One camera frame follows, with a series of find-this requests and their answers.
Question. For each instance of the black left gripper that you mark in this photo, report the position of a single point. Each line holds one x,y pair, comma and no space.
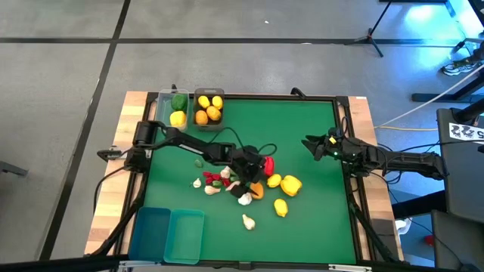
246,164

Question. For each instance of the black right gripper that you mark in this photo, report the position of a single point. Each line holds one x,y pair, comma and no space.
340,149

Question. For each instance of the round white garlic bulb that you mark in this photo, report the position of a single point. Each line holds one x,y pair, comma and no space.
245,199

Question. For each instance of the yellow lemon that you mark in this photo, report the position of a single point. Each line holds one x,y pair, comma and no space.
274,180
217,102
203,101
281,208

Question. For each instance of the garlic bulb with stem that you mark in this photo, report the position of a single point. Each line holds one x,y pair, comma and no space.
232,184
225,172
248,222
211,190

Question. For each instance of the red bell pepper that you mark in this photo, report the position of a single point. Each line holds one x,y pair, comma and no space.
270,166

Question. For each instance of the yellow bell pepper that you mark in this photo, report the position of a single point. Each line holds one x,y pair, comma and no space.
177,118
290,185

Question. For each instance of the small garlic bulb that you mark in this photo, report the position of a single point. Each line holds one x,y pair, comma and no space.
197,183

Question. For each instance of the green chili pepper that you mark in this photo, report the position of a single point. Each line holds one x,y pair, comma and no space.
198,163
234,178
217,183

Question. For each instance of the clear container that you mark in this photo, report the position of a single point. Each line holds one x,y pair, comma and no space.
208,127

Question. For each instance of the green bell pepper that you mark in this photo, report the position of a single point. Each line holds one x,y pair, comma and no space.
179,102

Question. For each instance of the clear plastic basket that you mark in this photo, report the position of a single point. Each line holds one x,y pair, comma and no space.
162,109

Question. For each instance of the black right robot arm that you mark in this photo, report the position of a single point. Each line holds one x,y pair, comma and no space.
412,162

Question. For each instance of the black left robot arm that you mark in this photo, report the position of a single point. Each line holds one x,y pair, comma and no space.
189,145

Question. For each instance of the green table mat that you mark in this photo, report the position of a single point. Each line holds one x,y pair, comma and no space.
302,226

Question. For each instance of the teal plastic basket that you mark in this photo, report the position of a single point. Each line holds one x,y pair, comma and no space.
185,238

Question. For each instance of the blue plastic basket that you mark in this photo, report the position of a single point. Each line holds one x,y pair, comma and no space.
149,234

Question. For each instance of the black desk foot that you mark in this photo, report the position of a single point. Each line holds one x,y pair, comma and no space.
419,97

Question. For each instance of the dark beam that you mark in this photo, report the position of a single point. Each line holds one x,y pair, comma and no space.
416,206

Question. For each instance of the small white object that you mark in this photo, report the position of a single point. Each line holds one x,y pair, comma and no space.
402,225

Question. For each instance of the black tripod stand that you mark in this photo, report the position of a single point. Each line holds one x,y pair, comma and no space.
368,37

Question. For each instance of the small red object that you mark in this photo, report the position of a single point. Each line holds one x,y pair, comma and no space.
429,240

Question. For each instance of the white printed label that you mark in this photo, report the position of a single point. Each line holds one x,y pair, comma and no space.
465,132

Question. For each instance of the black pole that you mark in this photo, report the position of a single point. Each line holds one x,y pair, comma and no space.
470,110

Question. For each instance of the person's shoe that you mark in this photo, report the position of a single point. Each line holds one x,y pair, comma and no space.
459,68

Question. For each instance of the grey box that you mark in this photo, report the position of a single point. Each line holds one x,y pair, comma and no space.
457,242

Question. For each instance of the person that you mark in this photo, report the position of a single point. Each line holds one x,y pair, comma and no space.
480,53

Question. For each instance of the black crossbar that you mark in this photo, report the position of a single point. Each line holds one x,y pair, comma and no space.
56,266

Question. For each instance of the grey chair leg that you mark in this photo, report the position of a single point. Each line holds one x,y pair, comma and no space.
11,168

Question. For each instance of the black table frame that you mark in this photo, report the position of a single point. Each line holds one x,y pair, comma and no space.
264,97

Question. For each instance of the silver metal bracket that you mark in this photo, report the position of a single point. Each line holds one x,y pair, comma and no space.
134,264
349,268

